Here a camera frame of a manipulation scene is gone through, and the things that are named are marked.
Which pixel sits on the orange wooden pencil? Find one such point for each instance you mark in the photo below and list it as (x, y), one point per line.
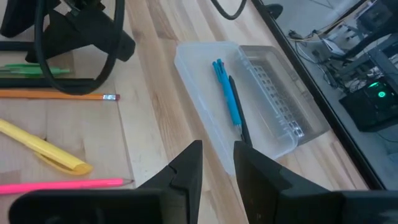
(62, 95)

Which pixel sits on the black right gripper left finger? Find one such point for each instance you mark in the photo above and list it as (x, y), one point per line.
(124, 208)

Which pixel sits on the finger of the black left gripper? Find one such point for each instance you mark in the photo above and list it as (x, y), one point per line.
(25, 15)
(81, 34)

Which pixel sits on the pink pencil blue eraser cap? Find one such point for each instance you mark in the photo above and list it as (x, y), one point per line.
(62, 185)

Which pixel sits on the blue multicolour pen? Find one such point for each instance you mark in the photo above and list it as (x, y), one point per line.
(228, 93)

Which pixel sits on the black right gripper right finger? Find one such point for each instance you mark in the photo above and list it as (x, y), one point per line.
(295, 205)

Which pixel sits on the thin black pen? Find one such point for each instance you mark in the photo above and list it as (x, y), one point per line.
(239, 105)

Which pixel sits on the black metal table frame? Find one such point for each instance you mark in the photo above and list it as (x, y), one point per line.
(311, 90)

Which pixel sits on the green mechanical pencil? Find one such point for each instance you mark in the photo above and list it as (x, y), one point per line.
(31, 71)

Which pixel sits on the black computer green light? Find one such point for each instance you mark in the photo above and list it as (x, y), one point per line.
(373, 109)

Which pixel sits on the short yellow highlighter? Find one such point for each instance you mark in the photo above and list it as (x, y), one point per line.
(46, 147)

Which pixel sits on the translucent plastic supply box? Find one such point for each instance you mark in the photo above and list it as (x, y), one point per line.
(202, 81)

